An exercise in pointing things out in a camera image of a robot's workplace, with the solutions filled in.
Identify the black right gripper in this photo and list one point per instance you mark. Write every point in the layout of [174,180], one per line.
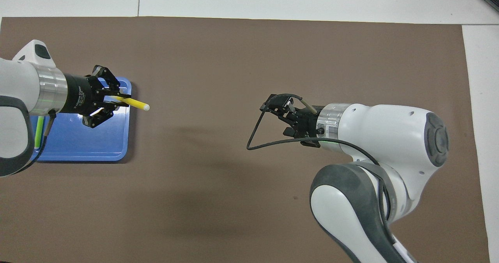
[310,126]

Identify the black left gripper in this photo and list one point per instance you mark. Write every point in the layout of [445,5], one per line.
[78,95]

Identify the yellow pen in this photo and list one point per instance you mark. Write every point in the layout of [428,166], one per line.
[136,103]

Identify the green pen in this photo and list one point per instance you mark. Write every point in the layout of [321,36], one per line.
[39,134]

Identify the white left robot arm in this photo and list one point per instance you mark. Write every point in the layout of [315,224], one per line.
[19,83]

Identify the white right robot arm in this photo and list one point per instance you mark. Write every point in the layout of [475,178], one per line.
[390,130]

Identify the blue plastic tray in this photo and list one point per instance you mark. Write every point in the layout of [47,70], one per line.
[101,142]

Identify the brown table mat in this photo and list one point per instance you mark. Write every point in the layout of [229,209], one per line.
[234,60]

